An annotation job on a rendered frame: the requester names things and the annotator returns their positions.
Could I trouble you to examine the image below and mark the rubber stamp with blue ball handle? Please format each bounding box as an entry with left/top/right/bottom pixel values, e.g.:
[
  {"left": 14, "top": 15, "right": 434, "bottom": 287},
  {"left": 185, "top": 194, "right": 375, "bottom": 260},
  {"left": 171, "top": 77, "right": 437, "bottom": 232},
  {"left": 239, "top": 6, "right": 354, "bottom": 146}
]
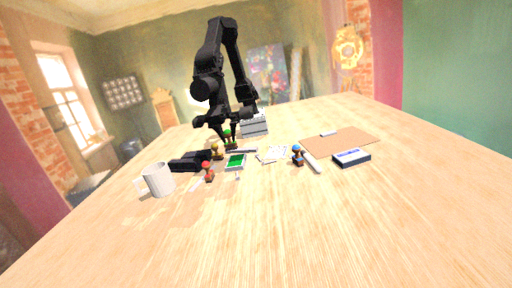
[{"left": 292, "top": 144, "right": 304, "bottom": 168}]

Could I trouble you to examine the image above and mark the red-handled rubber stamp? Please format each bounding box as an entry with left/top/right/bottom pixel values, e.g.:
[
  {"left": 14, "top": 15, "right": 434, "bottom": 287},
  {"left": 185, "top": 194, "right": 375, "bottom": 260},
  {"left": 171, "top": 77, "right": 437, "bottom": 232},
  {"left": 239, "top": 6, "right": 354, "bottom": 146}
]
[{"left": 202, "top": 161, "right": 216, "bottom": 183}]

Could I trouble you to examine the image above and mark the white mug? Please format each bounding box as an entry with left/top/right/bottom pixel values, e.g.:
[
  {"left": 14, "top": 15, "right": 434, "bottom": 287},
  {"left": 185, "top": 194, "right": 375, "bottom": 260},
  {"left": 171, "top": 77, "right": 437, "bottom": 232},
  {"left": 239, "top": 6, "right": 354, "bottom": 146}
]
[{"left": 133, "top": 161, "right": 176, "bottom": 198}]

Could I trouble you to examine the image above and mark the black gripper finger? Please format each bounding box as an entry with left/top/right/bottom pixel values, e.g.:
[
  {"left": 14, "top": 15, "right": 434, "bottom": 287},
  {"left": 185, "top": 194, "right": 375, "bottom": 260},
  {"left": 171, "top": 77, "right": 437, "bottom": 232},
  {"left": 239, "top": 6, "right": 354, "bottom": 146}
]
[
  {"left": 208, "top": 124, "right": 226, "bottom": 144},
  {"left": 229, "top": 119, "right": 240, "bottom": 142}
]

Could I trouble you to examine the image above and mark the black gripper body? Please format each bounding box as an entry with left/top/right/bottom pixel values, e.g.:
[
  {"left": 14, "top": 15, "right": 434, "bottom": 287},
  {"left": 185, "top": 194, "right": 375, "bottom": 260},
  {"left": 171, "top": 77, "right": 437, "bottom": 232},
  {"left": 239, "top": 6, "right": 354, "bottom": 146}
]
[{"left": 192, "top": 92, "right": 254, "bottom": 128}]

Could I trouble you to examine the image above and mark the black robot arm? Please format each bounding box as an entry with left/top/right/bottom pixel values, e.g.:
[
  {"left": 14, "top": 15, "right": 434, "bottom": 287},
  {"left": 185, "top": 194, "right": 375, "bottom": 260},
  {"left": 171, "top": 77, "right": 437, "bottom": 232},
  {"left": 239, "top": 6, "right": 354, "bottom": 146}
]
[{"left": 189, "top": 16, "right": 259, "bottom": 126}]

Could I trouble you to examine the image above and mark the green-handled pass stamp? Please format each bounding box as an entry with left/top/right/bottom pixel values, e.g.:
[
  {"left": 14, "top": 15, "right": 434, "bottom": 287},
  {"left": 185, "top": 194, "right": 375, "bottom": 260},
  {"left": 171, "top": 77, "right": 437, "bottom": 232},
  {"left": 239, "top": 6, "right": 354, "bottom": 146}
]
[{"left": 223, "top": 129, "right": 238, "bottom": 151}]

